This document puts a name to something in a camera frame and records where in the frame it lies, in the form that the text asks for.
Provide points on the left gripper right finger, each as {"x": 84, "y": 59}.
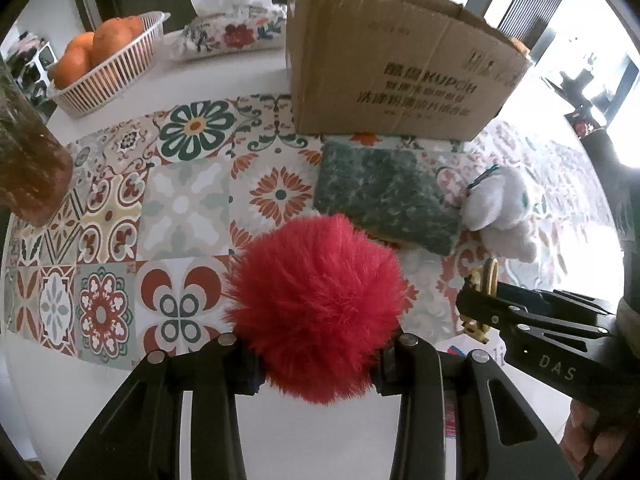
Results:
{"x": 390, "y": 370}

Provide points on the glass vase with dried plants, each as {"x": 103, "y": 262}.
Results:
{"x": 35, "y": 168}

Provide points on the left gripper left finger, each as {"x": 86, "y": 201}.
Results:
{"x": 244, "y": 372}

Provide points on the yellow ring toy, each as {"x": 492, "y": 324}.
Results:
{"x": 482, "y": 279}

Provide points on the person's right hand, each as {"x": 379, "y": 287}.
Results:
{"x": 618, "y": 444}

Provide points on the green textured cloth pouch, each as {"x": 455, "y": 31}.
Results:
{"x": 386, "y": 193}

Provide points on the white shoe rack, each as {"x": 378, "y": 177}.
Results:
{"x": 29, "y": 61}

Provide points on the white plush bunny toy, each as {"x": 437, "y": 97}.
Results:
{"x": 498, "y": 206}

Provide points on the red candy wrapper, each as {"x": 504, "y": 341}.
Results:
{"x": 470, "y": 416}

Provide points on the red fluffy pom-pom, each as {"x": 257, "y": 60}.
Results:
{"x": 315, "y": 300}

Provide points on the floral tissue box cover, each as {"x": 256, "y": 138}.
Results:
{"x": 230, "y": 26}

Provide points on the white plastic fruit basket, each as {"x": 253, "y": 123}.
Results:
{"x": 116, "y": 74}

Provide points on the patterned table runner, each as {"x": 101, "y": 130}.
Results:
{"x": 134, "y": 258}

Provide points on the brown cardboard box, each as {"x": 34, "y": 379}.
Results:
{"x": 425, "y": 68}

